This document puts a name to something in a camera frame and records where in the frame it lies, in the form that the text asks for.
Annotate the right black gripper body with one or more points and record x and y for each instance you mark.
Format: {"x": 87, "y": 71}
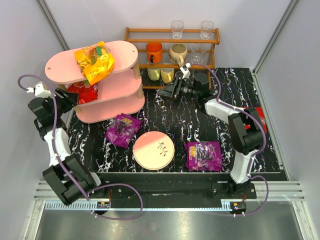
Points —
{"x": 177, "y": 86}

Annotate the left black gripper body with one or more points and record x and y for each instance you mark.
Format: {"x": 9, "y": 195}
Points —
{"x": 66, "y": 97}

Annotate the red candy bag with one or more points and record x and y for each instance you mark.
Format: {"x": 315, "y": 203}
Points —
{"x": 262, "y": 118}
{"x": 86, "y": 92}

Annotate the orange candy bag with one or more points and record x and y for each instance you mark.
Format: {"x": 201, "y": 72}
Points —
{"x": 96, "y": 62}

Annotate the purple candy bag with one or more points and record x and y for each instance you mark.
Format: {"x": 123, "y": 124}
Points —
{"x": 122, "y": 130}
{"x": 204, "y": 156}

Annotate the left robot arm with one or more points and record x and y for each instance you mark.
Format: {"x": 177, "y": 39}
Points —
{"x": 66, "y": 175}

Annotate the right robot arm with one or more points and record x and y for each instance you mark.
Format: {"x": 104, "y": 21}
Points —
{"x": 244, "y": 125}

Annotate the clear glass middle shelf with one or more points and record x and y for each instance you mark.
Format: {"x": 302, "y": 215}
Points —
{"x": 198, "y": 51}

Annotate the pink three-tier shelf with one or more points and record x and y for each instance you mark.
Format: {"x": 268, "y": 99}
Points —
{"x": 120, "y": 92}

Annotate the yellow mug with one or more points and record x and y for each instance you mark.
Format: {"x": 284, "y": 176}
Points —
{"x": 167, "y": 74}

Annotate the pale green mug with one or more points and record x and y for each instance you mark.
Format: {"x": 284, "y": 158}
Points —
{"x": 154, "y": 73}

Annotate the beige round ceramic mug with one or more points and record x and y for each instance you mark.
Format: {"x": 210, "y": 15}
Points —
{"x": 178, "y": 54}

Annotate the brown wooden cup rack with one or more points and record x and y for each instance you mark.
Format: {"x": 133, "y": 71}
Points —
{"x": 141, "y": 36}

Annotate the orange mug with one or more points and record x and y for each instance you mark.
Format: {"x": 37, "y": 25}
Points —
{"x": 154, "y": 52}

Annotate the pink and cream plate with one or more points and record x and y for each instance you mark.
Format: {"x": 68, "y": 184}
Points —
{"x": 153, "y": 150}

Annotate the clear glass top right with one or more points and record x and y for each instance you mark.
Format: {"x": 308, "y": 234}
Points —
{"x": 206, "y": 28}

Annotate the clear glass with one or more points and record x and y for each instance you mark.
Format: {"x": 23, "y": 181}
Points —
{"x": 206, "y": 28}
{"x": 177, "y": 28}

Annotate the clear glass top left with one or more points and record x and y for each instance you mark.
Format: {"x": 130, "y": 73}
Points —
{"x": 177, "y": 28}

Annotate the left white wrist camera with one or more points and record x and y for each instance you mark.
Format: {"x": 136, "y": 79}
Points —
{"x": 40, "y": 90}

